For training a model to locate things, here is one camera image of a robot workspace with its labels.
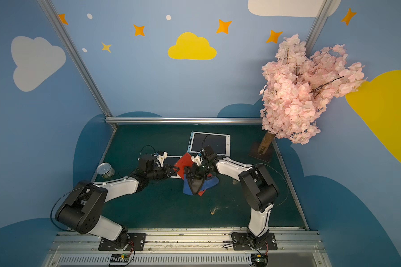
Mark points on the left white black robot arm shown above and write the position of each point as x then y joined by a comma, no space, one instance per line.
81,211

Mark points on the small circuit board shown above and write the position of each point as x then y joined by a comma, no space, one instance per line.
118,260
258,260

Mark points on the silver tin can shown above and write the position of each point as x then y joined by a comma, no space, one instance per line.
105,170

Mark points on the white blue drawing tablet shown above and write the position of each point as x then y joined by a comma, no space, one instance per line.
220,143

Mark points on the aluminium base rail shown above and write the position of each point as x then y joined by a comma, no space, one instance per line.
198,247

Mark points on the left small circuit board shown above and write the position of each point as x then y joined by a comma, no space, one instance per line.
118,260

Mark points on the pink cherry blossom tree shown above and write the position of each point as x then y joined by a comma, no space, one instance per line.
299,88

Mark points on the white frame drawing tablet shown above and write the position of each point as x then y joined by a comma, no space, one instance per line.
172,160

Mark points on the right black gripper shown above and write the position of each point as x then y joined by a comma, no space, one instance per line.
194,172

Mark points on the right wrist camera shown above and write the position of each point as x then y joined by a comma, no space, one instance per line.
197,159

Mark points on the blue wiping cloth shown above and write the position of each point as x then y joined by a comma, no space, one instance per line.
196,186

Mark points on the dark square tree base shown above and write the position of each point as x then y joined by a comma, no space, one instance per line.
262,153

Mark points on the red frame drawing tablet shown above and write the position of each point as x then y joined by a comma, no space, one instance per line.
182,163

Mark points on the right small circuit board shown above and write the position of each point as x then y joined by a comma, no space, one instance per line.
258,260

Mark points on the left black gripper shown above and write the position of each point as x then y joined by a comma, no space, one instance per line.
169,171

